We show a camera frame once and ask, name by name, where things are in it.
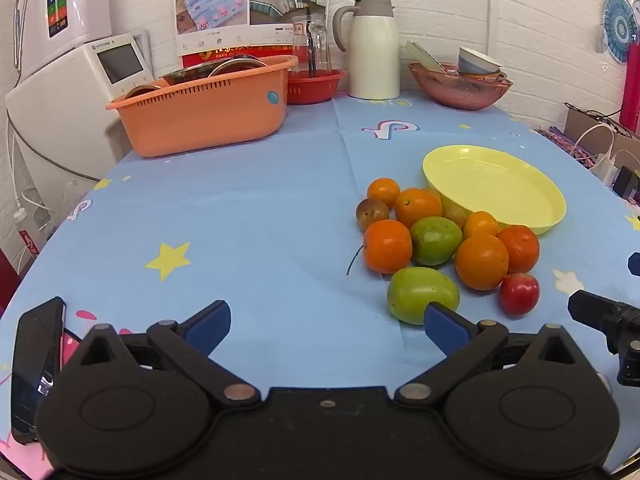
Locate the black adapter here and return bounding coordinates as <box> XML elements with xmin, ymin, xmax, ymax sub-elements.
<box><xmin>612</xmin><ymin>165</ymin><xmax>640</xmax><ymax>206</ymax></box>

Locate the brown kiwi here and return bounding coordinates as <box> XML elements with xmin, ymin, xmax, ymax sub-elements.
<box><xmin>440</xmin><ymin>194</ymin><xmax>468</xmax><ymax>229</ymax></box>

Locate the pale green dish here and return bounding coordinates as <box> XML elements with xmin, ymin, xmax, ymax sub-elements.
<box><xmin>405</xmin><ymin>40</ymin><xmax>447</xmax><ymax>73</ymax></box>

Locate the white water purifier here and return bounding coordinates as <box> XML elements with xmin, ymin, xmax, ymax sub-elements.
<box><xmin>12</xmin><ymin>0</ymin><xmax>113</xmax><ymax>73</ymax></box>

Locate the red plum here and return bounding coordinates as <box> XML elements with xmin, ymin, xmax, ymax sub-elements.
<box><xmin>499</xmin><ymin>273</ymin><xmax>541</xmax><ymax>317</ymax></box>

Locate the glass jar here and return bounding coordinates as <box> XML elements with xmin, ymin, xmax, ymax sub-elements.
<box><xmin>291</xmin><ymin>14</ymin><xmax>333</xmax><ymax>79</ymax></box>

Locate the leopard print cloth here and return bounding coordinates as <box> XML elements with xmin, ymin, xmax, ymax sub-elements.
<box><xmin>532</xmin><ymin>125</ymin><xmax>601</xmax><ymax>168</ymax></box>

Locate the cardboard box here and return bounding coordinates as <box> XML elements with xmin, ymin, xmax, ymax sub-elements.
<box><xmin>564</xmin><ymin>102</ymin><xmax>640</xmax><ymax>171</ymax></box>

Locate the dark purple plum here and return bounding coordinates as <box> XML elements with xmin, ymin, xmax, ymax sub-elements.
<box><xmin>355</xmin><ymin>198</ymin><xmax>390</xmax><ymax>232</ymax></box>

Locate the orange plastic basin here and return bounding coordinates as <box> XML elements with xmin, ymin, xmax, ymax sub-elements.
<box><xmin>105</xmin><ymin>55</ymin><xmax>299</xmax><ymax>158</ymax></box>

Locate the white thermos jug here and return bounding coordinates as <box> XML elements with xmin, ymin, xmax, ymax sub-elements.
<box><xmin>332</xmin><ymin>0</ymin><xmax>401</xmax><ymax>100</ymax></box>

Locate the wall calendar poster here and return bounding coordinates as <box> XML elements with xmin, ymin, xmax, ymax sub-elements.
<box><xmin>174</xmin><ymin>0</ymin><xmax>332</xmax><ymax>68</ymax></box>

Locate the red plastic basket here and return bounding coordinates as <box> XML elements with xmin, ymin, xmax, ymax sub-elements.
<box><xmin>286</xmin><ymin>69</ymin><xmax>347</xmax><ymax>106</ymax></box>

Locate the green mango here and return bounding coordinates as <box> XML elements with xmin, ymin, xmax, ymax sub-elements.
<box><xmin>410</xmin><ymin>216</ymin><xmax>463</xmax><ymax>267</ymax></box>
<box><xmin>387</xmin><ymin>267</ymin><xmax>461</xmax><ymax>325</ymax></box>

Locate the blue printed tablecloth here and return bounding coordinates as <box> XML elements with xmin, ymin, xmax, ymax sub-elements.
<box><xmin>0</xmin><ymin>92</ymin><xmax>640</xmax><ymax>480</ymax></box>

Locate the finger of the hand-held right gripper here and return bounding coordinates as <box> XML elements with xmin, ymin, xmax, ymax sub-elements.
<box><xmin>568</xmin><ymin>290</ymin><xmax>614</xmax><ymax>331</ymax></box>

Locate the tangerine with dark stem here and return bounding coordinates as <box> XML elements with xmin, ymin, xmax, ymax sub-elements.
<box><xmin>346</xmin><ymin>219</ymin><xmax>414</xmax><ymax>277</ymax></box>

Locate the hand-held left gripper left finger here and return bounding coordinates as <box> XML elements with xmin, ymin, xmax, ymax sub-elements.
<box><xmin>62</xmin><ymin>300</ymin><xmax>262</xmax><ymax>407</ymax></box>

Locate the pink glass bowl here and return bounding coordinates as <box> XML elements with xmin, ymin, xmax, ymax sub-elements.
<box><xmin>407</xmin><ymin>62</ymin><xmax>514</xmax><ymax>111</ymax></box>

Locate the blue round paper fan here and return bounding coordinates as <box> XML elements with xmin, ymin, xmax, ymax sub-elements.
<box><xmin>596</xmin><ymin>0</ymin><xmax>640</xmax><ymax>63</ymax></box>

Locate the blue and white bowl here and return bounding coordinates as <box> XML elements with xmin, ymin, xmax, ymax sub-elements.
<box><xmin>457</xmin><ymin>46</ymin><xmax>502</xmax><ymax>77</ymax></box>

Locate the white appliance with screen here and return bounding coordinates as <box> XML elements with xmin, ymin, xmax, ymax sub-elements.
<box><xmin>5</xmin><ymin>30</ymin><xmax>153</xmax><ymax>181</ymax></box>

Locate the white cable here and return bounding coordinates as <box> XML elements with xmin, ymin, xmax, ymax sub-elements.
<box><xmin>570</xmin><ymin>122</ymin><xmax>617</xmax><ymax>162</ymax></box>

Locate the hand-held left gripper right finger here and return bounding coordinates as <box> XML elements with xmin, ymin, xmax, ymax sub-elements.
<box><xmin>394</xmin><ymin>302</ymin><xmax>598</xmax><ymax>406</ymax></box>

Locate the black smartphone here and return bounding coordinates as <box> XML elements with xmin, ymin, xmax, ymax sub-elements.
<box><xmin>11</xmin><ymin>296</ymin><xmax>67</xmax><ymax>445</ymax></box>

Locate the yellow plastic plate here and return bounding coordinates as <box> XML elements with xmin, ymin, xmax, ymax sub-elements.
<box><xmin>422</xmin><ymin>145</ymin><xmax>567</xmax><ymax>236</ymax></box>

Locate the white charger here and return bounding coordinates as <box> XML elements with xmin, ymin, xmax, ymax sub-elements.
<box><xmin>597</xmin><ymin>157</ymin><xmax>621</xmax><ymax>186</ymax></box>

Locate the small orange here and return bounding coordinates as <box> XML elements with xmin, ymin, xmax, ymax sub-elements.
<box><xmin>367</xmin><ymin>178</ymin><xmax>401</xmax><ymax>209</ymax></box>
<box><xmin>463</xmin><ymin>211</ymin><xmax>500</xmax><ymax>240</ymax></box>

